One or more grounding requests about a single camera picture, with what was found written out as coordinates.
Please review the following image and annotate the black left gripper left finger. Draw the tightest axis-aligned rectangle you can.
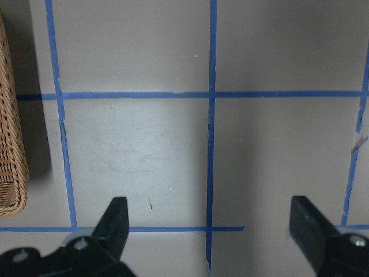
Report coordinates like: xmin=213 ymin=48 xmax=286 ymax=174
xmin=92 ymin=197 xmax=129 ymax=261

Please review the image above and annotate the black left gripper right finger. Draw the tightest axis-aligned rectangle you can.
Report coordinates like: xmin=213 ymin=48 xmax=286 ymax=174
xmin=289 ymin=196 xmax=340 ymax=270

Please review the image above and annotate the brown wicker basket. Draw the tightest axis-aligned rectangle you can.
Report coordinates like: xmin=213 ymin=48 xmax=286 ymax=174
xmin=1 ymin=18 xmax=29 ymax=218

